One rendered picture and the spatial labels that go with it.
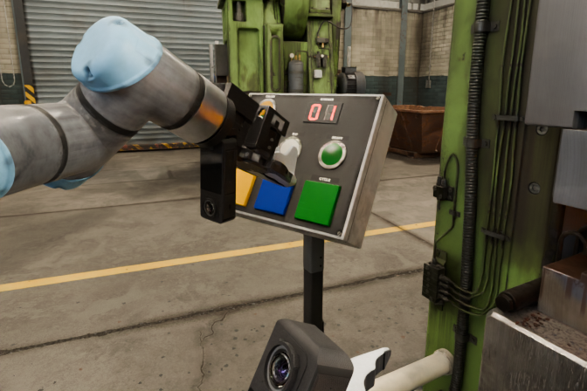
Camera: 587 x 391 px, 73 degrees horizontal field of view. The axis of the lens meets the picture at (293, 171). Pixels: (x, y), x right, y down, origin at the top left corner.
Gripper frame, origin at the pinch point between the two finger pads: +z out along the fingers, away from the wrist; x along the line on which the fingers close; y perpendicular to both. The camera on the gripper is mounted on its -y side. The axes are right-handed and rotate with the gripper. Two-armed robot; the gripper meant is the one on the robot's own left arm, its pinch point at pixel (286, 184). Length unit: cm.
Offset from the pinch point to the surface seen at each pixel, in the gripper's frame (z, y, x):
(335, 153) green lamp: 9.9, 9.8, -0.9
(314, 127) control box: 10.3, 14.7, 5.7
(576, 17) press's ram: -3.2, 25.2, -35.2
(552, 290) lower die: 13.2, -4.6, -36.8
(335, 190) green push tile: 9.6, 2.7, -3.4
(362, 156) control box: 10.3, 9.8, -6.1
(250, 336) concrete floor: 121, -52, 84
